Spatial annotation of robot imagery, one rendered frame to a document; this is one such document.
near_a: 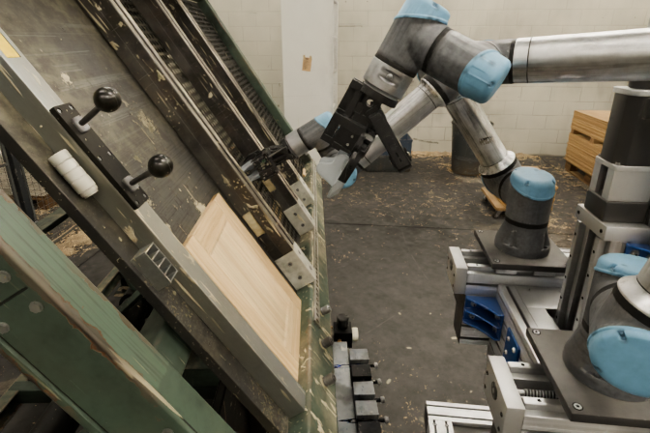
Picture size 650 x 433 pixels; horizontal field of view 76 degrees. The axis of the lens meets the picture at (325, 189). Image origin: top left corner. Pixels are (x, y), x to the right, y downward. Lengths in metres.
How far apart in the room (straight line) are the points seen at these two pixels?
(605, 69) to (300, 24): 4.35
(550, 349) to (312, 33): 4.34
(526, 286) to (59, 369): 1.15
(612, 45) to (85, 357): 0.82
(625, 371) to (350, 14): 5.87
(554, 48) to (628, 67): 0.10
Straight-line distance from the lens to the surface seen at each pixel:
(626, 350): 0.73
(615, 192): 1.07
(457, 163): 5.54
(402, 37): 0.69
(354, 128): 0.70
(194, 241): 0.91
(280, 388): 0.93
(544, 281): 1.38
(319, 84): 4.94
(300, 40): 4.94
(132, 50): 1.20
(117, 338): 0.60
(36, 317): 0.60
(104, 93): 0.68
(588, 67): 0.77
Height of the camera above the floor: 1.62
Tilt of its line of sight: 20 degrees down
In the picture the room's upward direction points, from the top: straight up
